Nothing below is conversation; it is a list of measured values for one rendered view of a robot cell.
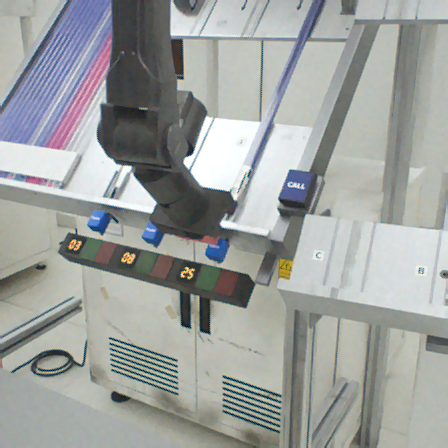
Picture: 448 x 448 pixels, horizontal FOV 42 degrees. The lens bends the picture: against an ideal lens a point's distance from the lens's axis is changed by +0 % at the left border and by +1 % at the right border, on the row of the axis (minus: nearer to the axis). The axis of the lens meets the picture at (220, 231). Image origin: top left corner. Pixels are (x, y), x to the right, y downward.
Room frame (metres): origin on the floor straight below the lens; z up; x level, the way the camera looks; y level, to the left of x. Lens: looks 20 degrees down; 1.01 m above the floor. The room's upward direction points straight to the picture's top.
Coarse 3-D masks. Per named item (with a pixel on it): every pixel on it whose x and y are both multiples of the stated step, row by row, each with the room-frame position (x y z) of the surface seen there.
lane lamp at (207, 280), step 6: (204, 270) 0.77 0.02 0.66; (210, 270) 0.77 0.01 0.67; (216, 270) 0.76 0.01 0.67; (204, 276) 0.76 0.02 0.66; (210, 276) 0.76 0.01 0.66; (216, 276) 0.76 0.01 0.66; (198, 282) 0.76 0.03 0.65; (204, 282) 0.75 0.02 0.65; (210, 282) 0.75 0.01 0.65; (204, 288) 0.75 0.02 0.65; (210, 288) 0.74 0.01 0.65
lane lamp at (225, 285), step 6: (222, 270) 0.76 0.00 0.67; (222, 276) 0.75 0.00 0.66; (228, 276) 0.75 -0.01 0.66; (234, 276) 0.75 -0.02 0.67; (222, 282) 0.75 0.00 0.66; (228, 282) 0.74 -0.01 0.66; (234, 282) 0.74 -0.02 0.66; (216, 288) 0.74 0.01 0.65; (222, 288) 0.74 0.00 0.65; (228, 288) 0.73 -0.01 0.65; (228, 294) 0.73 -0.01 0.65
